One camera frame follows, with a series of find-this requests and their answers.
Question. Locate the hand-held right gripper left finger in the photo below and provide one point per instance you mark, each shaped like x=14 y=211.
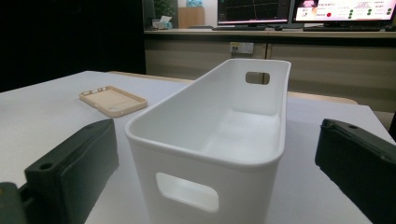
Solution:
x=77 y=161

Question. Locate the black computer mouse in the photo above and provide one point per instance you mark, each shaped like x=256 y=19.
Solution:
x=278 y=28

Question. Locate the long beige desk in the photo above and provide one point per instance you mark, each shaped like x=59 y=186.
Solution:
x=327 y=62

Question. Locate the white plastic storage bin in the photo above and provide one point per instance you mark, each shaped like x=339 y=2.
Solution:
x=199 y=186

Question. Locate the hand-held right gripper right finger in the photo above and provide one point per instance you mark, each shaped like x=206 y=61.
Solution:
x=361 y=161

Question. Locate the computer monitor with dark screen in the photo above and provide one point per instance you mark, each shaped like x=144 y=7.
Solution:
x=253 y=11

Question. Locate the white wall socket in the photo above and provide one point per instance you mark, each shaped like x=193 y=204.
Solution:
x=242 y=47

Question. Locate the tissue box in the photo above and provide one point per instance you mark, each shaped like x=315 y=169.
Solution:
x=162 y=23

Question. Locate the computer monitor with bright screen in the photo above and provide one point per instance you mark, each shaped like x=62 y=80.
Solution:
x=342 y=9

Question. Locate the black keyboard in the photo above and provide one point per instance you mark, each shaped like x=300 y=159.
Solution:
x=239 y=27
x=341 y=29

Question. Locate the green plant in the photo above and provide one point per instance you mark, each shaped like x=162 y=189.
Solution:
x=164 y=7

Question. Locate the beige phone case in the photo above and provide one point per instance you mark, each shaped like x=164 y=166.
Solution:
x=113 y=102

